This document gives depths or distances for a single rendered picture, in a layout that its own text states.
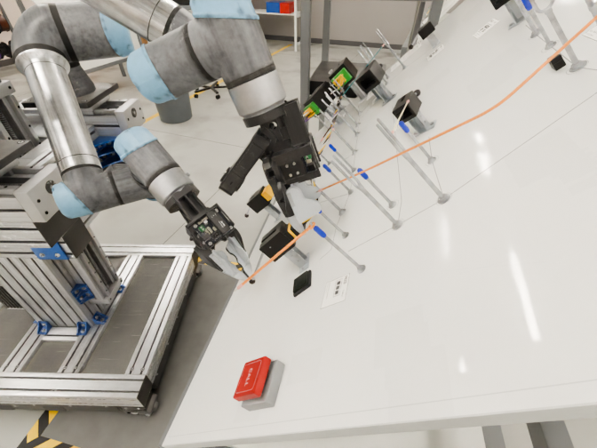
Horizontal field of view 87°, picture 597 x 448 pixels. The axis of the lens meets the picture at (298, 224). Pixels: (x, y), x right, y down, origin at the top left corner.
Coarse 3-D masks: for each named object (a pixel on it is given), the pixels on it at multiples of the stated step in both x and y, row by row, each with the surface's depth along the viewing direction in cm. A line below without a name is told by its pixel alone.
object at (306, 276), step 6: (306, 270) 55; (300, 276) 55; (306, 276) 54; (294, 282) 56; (300, 282) 54; (306, 282) 53; (294, 288) 54; (300, 288) 53; (306, 288) 53; (294, 294) 54
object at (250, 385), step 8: (256, 360) 43; (264, 360) 42; (248, 368) 44; (256, 368) 42; (264, 368) 41; (248, 376) 42; (256, 376) 41; (264, 376) 41; (240, 384) 42; (248, 384) 41; (256, 384) 40; (264, 384) 41; (240, 392) 41; (248, 392) 40; (256, 392) 39; (240, 400) 42
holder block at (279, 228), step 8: (280, 224) 57; (272, 232) 58; (280, 232) 55; (264, 240) 59; (272, 240) 55; (280, 240) 55; (288, 240) 55; (264, 248) 56; (272, 248) 56; (280, 248) 56; (288, 248) 56; (272, 256) 57; (280, 256) 57
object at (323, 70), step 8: (320, 64) 154; (328, 64) 154; (336, 64) 154; (360, 64) 154; (384, 64) 154; (320, 72) 143; (328, 72) 143; (360, 72) 143; (312, 80) 134; (320, 80) 134; (328, 80) 134; (312, 88) 136; (336, 88) 133; (352, 96) 134
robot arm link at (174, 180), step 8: (176, 168) 59; (160, 176) 57; (168, 176) 57; (176, 176) 58; (184, 176) 59; (152, 184) 57; (160, 184) 57; (168, 184) 57; (176, 184) 58; (184, 184) 58; (192, 184) 61; (152, 192) 58; (160, 192) 57; (168, 192) 57; (160, 200) 58
